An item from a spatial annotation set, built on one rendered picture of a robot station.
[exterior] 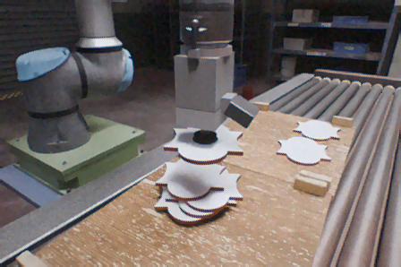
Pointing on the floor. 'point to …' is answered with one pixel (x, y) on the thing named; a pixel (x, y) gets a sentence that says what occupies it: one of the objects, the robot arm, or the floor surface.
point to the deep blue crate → (239, 74)
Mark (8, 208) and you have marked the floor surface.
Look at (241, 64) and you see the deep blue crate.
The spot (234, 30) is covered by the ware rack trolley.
